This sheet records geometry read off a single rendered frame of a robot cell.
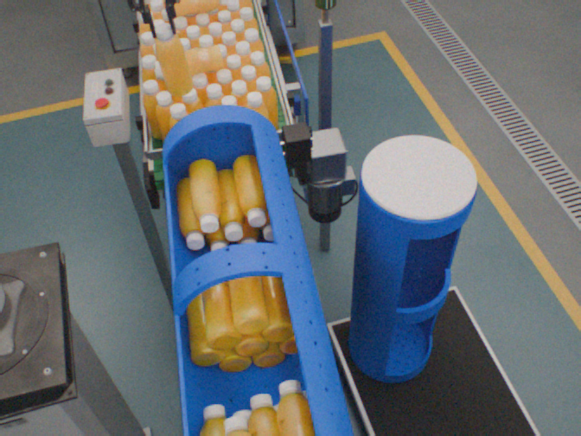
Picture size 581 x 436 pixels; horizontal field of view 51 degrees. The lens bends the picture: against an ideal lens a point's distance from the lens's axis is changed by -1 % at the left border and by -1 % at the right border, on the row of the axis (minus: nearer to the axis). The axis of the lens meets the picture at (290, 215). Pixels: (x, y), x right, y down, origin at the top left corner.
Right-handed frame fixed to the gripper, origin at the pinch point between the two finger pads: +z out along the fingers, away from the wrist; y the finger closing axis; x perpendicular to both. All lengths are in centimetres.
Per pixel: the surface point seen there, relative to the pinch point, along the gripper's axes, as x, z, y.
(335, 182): -4, 65, 37
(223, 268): -61, 11, 5
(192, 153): -17.6, 25.7, 0.1
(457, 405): -60, 123, 64
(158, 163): 0.7, 46.5, -12.6
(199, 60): 15.0, 25.0, 4.9
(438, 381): -51, 123, 61
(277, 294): -62, 22, 14
